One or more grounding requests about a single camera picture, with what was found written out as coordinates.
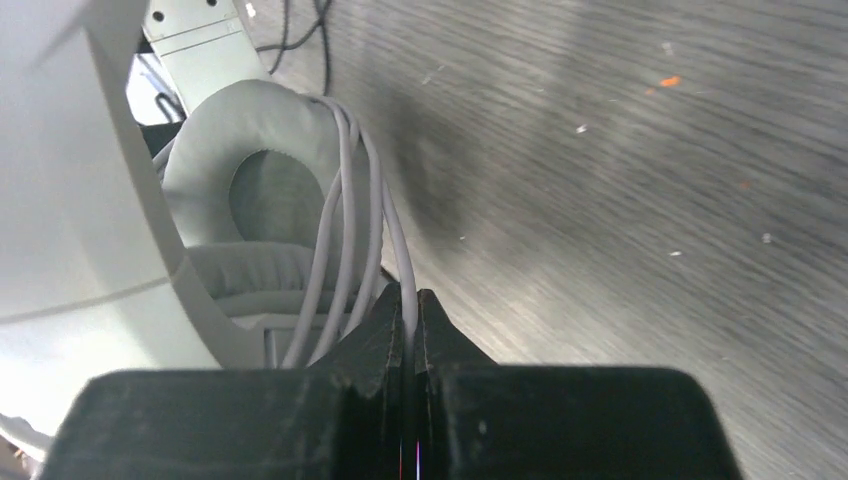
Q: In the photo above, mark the large white grey headphones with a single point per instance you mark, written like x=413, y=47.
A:
x=247, y=235

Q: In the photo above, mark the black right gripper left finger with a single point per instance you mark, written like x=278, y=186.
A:
x=337, y=419

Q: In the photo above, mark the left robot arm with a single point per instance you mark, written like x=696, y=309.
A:
x=189, y=50

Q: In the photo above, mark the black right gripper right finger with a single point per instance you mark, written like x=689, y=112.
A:
x=483, y=420

